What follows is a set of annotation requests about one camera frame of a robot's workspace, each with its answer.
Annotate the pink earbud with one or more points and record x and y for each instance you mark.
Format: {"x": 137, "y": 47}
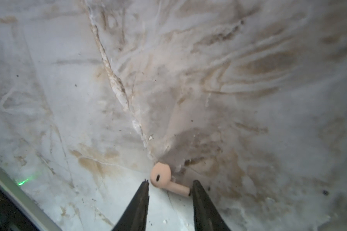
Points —
{"x": 161, "y": 177}

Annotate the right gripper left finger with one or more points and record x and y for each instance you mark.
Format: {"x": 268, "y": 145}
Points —
{"x": 134, "y": 217}

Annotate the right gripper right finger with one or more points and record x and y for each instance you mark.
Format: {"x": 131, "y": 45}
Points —
{"x": 206, "y": 216}

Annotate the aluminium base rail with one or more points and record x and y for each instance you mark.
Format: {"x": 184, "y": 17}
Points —
{"x": 16, "y": 205}

